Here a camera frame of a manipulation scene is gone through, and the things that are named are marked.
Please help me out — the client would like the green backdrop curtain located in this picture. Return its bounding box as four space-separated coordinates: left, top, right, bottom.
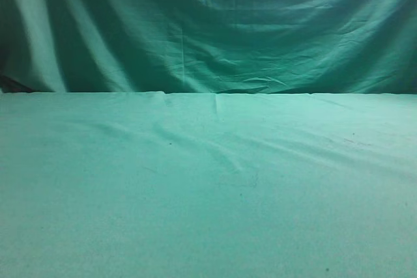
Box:
1 0 416 94

